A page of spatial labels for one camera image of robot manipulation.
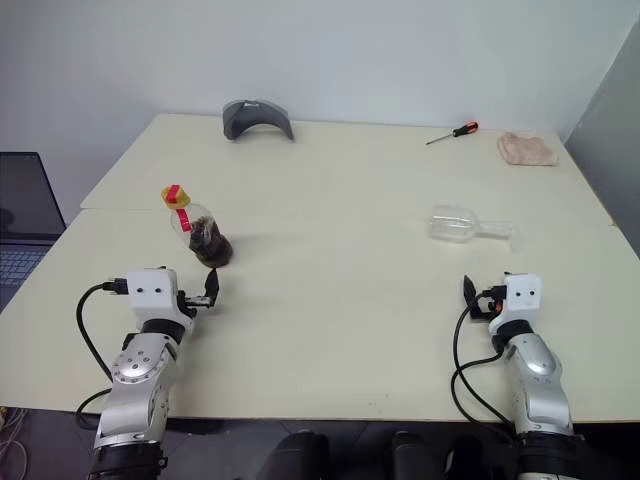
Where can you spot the dark grey laptop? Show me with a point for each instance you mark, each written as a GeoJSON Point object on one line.
{"type": "Point", "coordinates": [25, 200]}

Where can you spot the clear wine glass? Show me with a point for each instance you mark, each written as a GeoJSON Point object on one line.
{"type": "Point", "coordinates": [450, 222]}

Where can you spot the grey baseball cap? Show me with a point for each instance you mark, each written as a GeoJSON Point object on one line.
{"type": "Point", "coordinates": [235, 122]}

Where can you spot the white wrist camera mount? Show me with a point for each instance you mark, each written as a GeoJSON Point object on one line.
{"type": "Point", "coordinates": [150, 295]}
{"type": "Point", "coordinates": [522, 295]}

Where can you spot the small bottle with dark liquid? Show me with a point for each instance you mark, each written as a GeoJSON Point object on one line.
{"type": "Point", "coordinates": [210, 245]}

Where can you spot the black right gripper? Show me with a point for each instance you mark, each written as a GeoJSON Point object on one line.
{"type": "Point", "coordinates": [495, 292]}

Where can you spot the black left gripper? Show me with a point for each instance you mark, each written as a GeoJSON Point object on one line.
{"type": "Point", "coordinates": [197, 301]}

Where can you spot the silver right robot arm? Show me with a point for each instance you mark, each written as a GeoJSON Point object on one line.
{"type": "Point", "coordinates": [535, 370]}

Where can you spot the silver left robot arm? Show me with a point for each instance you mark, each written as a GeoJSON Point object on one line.
{"type": "Point", "coordinates": [135, 370]}

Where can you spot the yellow bottle cap red band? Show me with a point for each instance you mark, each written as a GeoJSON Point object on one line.
{"type": "Point", "coordinates": [175, 196]}

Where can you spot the pink crumpled cloth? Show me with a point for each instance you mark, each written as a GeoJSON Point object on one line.
{"type": "Point", "coordinates": [525, 150]}

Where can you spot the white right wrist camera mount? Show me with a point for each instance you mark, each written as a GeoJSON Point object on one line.
{"type": "Point", "coordinates": [522, 295]}

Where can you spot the grey partition panel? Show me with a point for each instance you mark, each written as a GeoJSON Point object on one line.
{"type": "Point", "coordinates": [615, 150]}

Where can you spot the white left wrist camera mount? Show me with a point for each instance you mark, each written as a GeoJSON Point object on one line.
{"type": "Point", "coordinates": [150, 295]}

